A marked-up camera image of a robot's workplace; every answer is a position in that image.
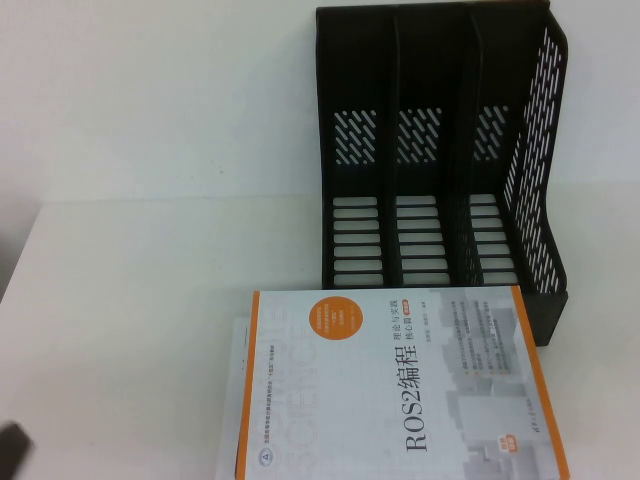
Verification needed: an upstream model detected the black perforated plastic book stand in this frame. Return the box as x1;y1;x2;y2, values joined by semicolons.
313;0;571;347

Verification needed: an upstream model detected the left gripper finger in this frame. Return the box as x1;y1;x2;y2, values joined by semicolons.
0;422;34;480

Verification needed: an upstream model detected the white orange-edged ROS2 book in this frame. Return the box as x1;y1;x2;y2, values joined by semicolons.
241;284;572;480

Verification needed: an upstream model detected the plain white book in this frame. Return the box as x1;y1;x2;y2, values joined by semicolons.
222;313;257;480

